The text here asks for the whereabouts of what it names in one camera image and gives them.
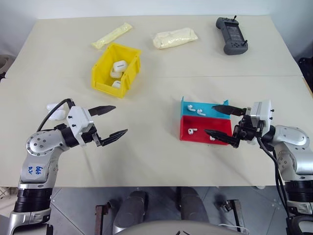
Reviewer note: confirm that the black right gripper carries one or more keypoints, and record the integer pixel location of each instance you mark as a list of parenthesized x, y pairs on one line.
[(248, 129)]

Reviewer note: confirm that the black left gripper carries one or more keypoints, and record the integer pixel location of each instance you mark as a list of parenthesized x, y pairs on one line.
[(88, 137)]

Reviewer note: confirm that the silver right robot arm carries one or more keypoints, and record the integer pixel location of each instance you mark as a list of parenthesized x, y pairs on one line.
[(291, 147)]

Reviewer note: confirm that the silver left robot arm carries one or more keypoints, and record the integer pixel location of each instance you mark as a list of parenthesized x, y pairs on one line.
[(36, 156)]

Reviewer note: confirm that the yellow plastic bin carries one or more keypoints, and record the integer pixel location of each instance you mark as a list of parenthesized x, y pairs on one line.
[(102, 78)]

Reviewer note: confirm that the white earbud case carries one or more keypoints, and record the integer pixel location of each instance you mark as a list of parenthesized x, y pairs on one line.
[(57, 115)]

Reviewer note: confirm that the red plastic tray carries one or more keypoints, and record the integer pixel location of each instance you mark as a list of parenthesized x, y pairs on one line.
[(203, 127)]

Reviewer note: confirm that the blue plastic tray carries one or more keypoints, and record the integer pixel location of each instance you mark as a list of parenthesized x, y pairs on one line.
[(207, 109)]

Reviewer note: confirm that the grey handheld remote controller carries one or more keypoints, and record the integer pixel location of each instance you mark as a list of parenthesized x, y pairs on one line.
[(232, 36)]

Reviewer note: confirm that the dark grey rounded shape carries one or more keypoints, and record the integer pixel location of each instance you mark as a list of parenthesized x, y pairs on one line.
[(133, 210), (193, 205)]

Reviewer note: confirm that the long yellow powder pouch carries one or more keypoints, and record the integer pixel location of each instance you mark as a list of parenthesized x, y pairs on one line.
[(112, 35)]

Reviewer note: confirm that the black bulky object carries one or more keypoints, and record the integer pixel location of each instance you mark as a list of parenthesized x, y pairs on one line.
[(306, 69)]

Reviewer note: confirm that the wide pale powder pouch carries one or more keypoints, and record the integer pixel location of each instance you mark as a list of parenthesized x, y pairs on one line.
[(174, 38)]

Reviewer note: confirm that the grey round object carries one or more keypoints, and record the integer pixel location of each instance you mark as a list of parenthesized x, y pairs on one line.
[(5, 63)]

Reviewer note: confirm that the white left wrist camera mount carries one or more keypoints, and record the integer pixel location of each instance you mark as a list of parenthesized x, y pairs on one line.
[(77, 120)]

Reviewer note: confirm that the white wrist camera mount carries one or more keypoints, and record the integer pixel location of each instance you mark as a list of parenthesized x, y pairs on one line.
[(77, 120), (262, 110)]

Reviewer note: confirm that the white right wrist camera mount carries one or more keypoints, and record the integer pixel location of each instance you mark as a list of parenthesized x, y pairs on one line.
[(262, 110)]

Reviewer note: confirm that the rusty metal frame bar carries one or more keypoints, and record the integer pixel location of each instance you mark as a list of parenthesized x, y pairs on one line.
[(236, 213), (100, 218)]

